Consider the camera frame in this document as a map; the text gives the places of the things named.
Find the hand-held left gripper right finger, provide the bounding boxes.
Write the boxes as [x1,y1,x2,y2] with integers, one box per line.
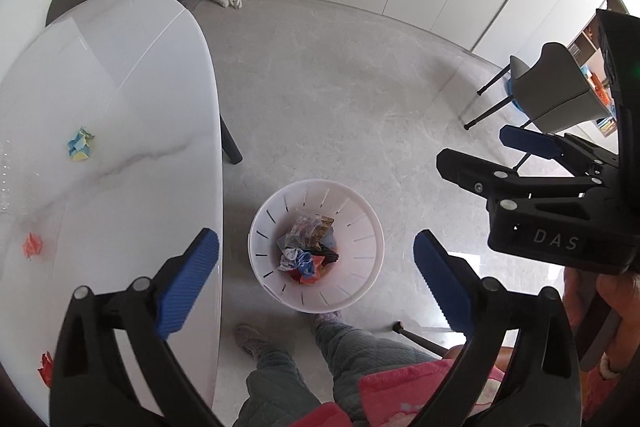
[412,229,583,427]

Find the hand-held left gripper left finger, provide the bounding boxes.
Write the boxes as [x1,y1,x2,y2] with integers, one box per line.
[48,227,223,427]

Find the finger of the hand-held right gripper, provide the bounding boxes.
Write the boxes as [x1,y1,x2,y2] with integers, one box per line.
[436,148,616,208]
[499,125,621,178]

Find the white plastic trash bin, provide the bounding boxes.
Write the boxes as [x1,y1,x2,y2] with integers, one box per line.
[248,179,386,314]

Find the white paper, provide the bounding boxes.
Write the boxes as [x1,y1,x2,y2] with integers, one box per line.
[279,248,306,271]

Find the blue wrapper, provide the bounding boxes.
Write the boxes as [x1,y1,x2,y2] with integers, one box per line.
[295,252,326,280]

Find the black foam net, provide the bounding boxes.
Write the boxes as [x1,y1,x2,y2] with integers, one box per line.
[312,243,340,265]

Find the brown snack wrapper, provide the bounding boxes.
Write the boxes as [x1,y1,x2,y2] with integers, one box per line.
[286,216,335,250]

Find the person's right hand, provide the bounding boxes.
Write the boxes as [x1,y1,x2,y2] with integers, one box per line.
[597,273,640,323]

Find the black chair leg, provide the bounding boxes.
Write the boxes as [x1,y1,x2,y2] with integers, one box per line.
[392,321,448,358]

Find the grey chair with black legs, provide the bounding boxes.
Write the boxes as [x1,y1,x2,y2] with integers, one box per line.
[462,42,613,138]

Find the grey slipper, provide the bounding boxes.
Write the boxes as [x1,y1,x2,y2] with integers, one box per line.
[235,324,273,360]
[314,309,346,328]

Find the open shelf unit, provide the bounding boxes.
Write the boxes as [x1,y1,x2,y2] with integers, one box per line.
[570,0,623,138]

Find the black table leg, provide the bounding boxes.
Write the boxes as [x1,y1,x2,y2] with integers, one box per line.
[219,114,244,165]

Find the grey quilted pants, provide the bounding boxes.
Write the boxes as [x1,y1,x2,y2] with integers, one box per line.
[232,314,436,427]

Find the small pink crumpled paper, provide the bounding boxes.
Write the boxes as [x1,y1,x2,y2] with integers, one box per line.
[22,233,43,260]

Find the yellow blue crumpled paper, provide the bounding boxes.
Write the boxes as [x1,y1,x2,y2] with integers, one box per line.
[66,125,96,162]

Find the clear plastic tray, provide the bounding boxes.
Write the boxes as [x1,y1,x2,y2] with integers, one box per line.
[0,139,16,212]

